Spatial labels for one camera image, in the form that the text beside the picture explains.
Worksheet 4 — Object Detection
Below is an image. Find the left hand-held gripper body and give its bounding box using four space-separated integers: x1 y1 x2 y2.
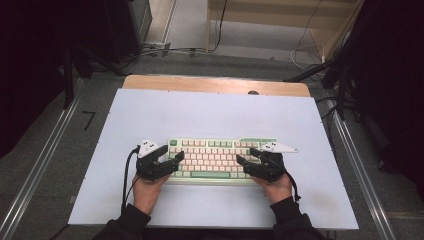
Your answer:
135 138 175 183

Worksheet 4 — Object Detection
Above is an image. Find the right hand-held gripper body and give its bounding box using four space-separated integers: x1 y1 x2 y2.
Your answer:
245 141 299 184

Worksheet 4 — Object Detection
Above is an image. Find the green and pink keyboard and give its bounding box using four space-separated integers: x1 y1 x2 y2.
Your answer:
163 136 285 186

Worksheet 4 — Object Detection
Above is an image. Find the person's right hand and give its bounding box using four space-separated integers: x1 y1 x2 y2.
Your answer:
251 172 294 206

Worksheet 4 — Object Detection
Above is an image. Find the person's left hand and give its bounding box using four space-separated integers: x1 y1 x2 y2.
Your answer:
131 173 171 216

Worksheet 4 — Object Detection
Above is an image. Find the white table cover board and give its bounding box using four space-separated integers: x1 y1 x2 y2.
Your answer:
67 88 360 231

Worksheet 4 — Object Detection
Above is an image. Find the black tripod stand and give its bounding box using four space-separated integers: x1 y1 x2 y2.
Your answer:
283 59 365 122

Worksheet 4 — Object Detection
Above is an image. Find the black metal stand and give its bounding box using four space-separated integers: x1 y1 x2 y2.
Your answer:
61 45 125 110

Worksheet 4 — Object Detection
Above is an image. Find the black cabinet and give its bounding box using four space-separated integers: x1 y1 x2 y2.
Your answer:
102 0 154 65

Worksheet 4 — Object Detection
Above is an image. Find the light wooden shelf unit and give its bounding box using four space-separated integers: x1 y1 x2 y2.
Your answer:
204 0 365 63

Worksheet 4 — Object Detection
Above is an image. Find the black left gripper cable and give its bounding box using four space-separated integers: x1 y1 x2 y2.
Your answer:
121 146 141 212

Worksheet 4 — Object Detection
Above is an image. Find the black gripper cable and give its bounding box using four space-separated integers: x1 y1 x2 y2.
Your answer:
283 169 302 203
121 146 141 212

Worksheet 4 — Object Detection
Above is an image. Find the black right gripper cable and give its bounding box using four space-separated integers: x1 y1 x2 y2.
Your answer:
283 169 302 203

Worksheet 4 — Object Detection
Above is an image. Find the aluminium floor rail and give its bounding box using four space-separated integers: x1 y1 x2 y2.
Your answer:
0 96 82 240
324 99 398 240

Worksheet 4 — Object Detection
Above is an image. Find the white looped cable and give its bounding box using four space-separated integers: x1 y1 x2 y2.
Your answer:
289 0 327 73

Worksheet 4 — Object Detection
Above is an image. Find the black floor cable bundle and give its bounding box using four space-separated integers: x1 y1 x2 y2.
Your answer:
119 45 208 63

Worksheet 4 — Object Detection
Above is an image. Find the black hanging cable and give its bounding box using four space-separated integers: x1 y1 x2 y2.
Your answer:
208 0 230 53

